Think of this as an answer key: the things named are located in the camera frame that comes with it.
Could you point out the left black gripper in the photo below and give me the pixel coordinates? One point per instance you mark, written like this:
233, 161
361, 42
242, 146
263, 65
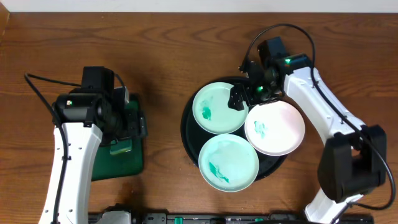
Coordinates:
137, 123

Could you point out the pink white plate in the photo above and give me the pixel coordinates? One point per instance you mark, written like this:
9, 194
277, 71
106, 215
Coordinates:
274, 129

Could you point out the mint green plate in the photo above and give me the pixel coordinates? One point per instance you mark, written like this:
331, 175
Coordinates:
210, 109
228, 163

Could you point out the mint green plate bottom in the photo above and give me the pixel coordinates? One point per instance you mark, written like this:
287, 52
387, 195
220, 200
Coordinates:
228, 163

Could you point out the black rectangular sponge tray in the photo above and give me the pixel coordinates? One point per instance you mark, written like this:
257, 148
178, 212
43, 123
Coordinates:
129, 163

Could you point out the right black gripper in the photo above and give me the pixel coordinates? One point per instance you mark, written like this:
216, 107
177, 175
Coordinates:
236, 93

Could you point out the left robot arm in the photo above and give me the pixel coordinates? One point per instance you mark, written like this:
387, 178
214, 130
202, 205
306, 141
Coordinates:
98, 135

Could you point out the mint green plate top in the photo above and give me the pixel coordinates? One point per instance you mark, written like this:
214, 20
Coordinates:
210, 109

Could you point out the green scouring sponge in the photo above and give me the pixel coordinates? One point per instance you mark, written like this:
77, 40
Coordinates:
119, 147

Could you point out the round black tray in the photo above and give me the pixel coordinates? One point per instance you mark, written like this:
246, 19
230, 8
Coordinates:
194, 137

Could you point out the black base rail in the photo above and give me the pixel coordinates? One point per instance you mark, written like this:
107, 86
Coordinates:
163, 218

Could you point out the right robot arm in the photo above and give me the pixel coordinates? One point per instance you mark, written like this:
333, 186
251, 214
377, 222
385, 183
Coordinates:
353, 162

